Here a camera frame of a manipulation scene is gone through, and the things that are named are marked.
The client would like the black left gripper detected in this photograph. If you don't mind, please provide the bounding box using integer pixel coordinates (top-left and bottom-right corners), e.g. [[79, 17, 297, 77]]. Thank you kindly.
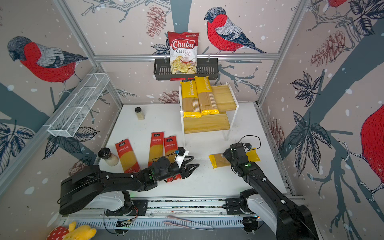
[[157, 155, 200, 183]]

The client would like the yellow spaghetti bag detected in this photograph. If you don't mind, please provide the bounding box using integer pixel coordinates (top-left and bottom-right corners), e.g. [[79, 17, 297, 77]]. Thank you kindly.
[[209, 148, 260, 169], [195, 76, 220, 116], [181, 81, 202, 118]]

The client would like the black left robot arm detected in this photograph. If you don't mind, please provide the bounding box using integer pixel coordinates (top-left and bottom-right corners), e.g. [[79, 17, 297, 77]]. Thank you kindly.
[[58, 156, 200, 216]]

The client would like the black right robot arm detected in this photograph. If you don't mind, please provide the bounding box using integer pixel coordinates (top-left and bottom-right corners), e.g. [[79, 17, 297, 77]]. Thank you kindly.
[[224, 143, 319, 240]]

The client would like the red pasta bag right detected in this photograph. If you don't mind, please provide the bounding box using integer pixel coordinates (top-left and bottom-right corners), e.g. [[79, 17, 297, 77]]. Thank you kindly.
[[164, 136, 178, 164]]

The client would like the red pasta bag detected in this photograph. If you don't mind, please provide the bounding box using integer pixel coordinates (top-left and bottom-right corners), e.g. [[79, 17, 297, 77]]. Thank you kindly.
[[148, 132, 164, 167], [164, 136, 178, 164], [115, 139, 140, 173]]

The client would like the red pasta bag middle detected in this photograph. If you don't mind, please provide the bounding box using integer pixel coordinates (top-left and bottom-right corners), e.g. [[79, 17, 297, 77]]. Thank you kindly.
[[148, 132, 164, 167]]

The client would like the red pasta bag left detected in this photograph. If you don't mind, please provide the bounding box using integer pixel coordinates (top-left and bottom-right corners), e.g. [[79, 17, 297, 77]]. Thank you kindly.
[[115, 139, 140, 173]]

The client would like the small spice jar black lid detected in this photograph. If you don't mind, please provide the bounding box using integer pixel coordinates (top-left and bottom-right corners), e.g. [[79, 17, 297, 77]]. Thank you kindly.
[[135, 107, 145, 121]]

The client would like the large spice jar black lid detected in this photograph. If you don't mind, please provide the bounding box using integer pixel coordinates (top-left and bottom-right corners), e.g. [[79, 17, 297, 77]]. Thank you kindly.
[[98, 148, 120, 167]]

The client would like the Chuba cassava chips bag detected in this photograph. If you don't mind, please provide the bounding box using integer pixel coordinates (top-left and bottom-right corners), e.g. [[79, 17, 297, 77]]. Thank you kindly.
[[168, 32, 199, 75]]

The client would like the yellow plush toy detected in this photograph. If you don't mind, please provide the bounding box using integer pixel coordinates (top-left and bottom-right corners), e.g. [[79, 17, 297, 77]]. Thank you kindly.
[[63, 222, 97, 240]]

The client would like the red strawberry plush toy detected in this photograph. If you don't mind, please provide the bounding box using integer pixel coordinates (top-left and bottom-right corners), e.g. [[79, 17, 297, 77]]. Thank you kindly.
[[46, 226, 69, 240]]

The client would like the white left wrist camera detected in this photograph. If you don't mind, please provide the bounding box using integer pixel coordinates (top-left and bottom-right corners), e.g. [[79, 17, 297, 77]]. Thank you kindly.
[[175, 147, 189, 168]]

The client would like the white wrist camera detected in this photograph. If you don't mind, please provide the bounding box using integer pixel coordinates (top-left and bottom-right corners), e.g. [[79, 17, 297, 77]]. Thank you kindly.
[[244, 143, 253, 152], [175, 147, 189, 168]]

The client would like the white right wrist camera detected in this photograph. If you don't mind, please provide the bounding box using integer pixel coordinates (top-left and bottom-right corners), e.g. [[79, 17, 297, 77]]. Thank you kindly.
[[244, 143, 253, 152]]

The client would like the metal base rail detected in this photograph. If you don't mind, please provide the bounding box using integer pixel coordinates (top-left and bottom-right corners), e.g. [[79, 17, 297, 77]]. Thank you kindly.
[[59, 196, 265, 234]]

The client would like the white frame wooden shelf rack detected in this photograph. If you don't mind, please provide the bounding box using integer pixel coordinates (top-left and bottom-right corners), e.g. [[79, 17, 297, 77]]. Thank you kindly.
[[179, 82, 240, 141]]

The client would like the black hanging wire basket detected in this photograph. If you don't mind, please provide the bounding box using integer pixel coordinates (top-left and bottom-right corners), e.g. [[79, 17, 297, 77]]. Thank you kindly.
[[154, 57, 219, 81]]

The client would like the white wire mesh basket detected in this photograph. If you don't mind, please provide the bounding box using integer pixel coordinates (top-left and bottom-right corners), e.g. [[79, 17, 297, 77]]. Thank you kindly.
[[48, 73, 110, 137]]

